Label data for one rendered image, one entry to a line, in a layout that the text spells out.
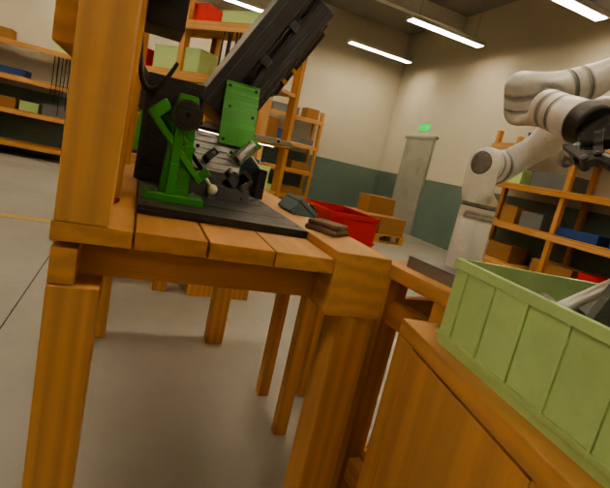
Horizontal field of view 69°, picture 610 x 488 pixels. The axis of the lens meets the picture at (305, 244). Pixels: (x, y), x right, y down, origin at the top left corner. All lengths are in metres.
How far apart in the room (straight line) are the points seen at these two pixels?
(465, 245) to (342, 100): 10.21
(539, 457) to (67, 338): 0.79
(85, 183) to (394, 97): 11.34
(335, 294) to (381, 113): 10.92
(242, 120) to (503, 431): 1.17
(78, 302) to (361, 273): 0.58
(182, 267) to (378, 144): 10.95
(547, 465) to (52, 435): 0.86
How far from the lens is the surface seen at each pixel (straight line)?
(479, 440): 0.77
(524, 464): 0.70
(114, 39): 0.88
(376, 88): 11.77
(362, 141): 11.60
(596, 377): 0.66
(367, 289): 1.04
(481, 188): 1.24
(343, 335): 1.06
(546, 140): 1.22
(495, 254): 7.48
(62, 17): 0.98
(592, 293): 0.76
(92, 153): 0.87
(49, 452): 1.09
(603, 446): 0.66
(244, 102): 1.55
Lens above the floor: 1.07
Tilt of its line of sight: 10 degrees down
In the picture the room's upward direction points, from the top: 13 degrees clockwise
